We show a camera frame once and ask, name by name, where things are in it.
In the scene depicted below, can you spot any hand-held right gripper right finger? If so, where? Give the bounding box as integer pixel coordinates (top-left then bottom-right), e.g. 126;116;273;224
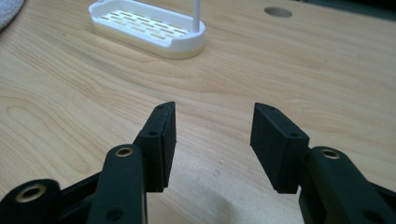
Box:
249;102;311;194

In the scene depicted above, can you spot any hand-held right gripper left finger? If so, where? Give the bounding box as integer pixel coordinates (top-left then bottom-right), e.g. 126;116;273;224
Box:
133;101;177;193

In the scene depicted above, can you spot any white slotted drain rack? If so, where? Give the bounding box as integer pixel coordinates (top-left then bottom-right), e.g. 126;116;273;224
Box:
88;0;206;60

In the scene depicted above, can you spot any grey cloth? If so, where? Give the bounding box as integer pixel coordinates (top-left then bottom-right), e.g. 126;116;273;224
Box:
0;0;26;32

